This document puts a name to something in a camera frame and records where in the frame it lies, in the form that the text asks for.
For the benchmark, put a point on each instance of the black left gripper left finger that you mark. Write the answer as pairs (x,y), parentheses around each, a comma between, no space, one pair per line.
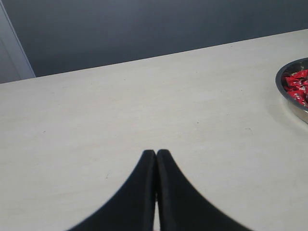
(132,207)

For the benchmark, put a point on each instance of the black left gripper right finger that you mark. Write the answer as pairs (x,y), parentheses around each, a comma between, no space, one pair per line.
(181,207)

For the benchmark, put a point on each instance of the round stainless steel plate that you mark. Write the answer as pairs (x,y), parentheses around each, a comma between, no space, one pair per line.
(293,67)

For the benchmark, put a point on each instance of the red wrapped candy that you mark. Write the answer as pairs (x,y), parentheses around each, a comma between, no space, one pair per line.
(299,94)
(296,81)

